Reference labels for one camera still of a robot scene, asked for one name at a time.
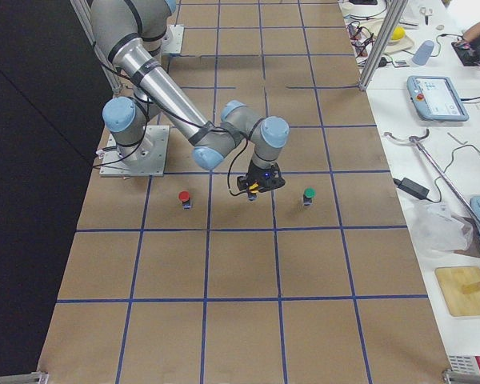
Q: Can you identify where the yellow fruit on tray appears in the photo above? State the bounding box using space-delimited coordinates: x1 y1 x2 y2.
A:
390 26 406 42

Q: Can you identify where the blue paper cup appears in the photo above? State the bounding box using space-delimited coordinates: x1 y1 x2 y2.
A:
411 40 435 66

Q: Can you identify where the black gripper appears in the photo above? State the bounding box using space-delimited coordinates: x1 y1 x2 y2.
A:
237 161 286 192

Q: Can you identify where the blue teach pendant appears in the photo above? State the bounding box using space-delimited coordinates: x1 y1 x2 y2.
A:
406 75 469 122

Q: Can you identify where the black laptop charger brick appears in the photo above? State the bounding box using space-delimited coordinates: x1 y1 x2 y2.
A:
393 178 430 200

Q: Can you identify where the metal reacher tool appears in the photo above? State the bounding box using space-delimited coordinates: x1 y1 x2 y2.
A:
383 129 480 231

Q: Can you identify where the clear plastic bag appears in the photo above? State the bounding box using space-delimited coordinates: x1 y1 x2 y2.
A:
404 202 474 257

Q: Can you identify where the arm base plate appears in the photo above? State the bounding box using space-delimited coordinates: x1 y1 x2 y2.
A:
99 125 170 178
161 24 185 56

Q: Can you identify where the yellow push button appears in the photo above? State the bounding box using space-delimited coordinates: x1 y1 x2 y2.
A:
246 182 259 201

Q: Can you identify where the red push button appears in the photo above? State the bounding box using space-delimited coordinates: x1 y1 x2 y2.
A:
178 190 192 210

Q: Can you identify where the wooden cutting board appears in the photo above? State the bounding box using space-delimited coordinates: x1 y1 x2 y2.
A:
434 266 480 317

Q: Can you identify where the green push button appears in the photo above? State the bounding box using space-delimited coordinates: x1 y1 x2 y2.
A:
302 187 316 206

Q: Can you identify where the camera cable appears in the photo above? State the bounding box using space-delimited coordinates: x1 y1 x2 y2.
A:
226 139 253 198

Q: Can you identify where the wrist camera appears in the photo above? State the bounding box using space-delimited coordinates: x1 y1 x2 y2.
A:
259 166 286 193

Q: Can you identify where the aluminium frame post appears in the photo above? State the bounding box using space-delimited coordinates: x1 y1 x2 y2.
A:
358 0 408 91

